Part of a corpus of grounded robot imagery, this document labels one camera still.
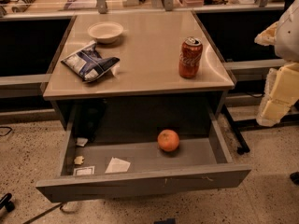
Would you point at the grey open drawer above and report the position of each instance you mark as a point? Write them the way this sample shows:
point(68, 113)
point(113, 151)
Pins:
point(201, 161)

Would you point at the white bowl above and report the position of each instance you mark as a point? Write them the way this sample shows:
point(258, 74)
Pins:
point(105, 32)

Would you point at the blue white chip bag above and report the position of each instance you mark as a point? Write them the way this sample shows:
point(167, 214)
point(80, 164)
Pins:
point(88, 64)

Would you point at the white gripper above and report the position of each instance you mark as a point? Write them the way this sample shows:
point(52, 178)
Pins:
point(288, 36)

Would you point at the small framed card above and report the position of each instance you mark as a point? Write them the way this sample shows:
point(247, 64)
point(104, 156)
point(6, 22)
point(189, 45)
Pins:
point(84, 171)

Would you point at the small white paper scrap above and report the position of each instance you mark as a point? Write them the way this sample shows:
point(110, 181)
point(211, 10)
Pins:
point(81, 142)

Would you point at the white paper sheet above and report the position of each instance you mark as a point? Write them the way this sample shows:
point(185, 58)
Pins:
point(117, 165)

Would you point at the crumpled yellow scrap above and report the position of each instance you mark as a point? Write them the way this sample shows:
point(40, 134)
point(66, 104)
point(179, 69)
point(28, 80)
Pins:
point(79, 160)

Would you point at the red soda can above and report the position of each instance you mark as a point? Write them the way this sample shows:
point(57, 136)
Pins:
point(190, 56)

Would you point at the beige top cabinet counter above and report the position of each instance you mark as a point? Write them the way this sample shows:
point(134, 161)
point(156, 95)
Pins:
point(149, 54)

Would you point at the orange fruit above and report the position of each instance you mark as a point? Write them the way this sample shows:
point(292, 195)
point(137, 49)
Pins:
point(168, 140)

